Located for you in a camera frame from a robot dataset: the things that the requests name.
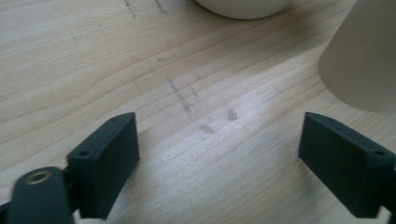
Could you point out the beige paper cup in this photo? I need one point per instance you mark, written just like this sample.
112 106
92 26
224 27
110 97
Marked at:
362 59

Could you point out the white bowl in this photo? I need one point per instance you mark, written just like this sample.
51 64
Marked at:
244 7

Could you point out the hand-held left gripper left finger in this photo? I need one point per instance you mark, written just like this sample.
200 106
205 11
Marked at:
106 161

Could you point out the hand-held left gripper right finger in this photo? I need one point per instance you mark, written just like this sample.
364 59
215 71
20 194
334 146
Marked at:
342 168

